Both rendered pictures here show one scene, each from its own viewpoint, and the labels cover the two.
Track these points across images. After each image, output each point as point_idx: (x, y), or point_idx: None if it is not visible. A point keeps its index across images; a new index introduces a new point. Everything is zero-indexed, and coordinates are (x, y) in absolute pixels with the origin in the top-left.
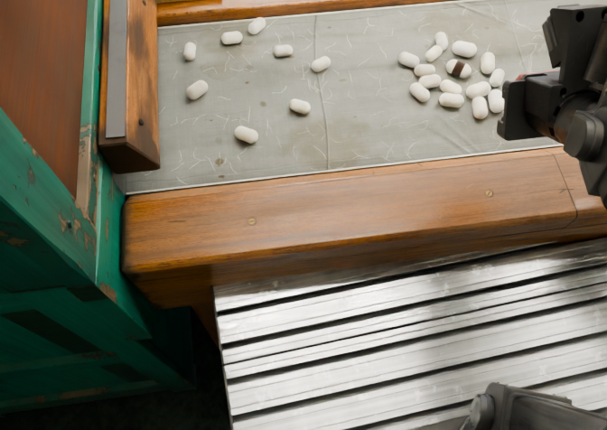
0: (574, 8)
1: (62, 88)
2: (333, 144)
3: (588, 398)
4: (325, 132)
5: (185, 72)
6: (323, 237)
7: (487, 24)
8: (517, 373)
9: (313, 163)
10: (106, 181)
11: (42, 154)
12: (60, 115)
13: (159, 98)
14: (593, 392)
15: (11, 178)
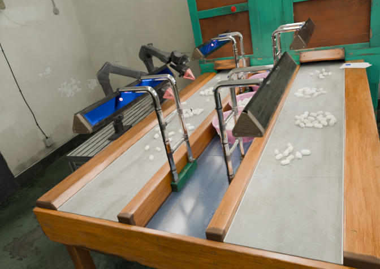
0: (185, 55)
1: (217, 51)
2: (210, 84)
3: (154, 107)
4: (212, 83)
5: (236, 75)
6: (194, 81)
7: (221, 96)
8: (163, 103)
9: (208, 83)
10: (213, 65)
11: None
12: (214, 52)
13: None
14: (154, 107)
15: (197, 42)
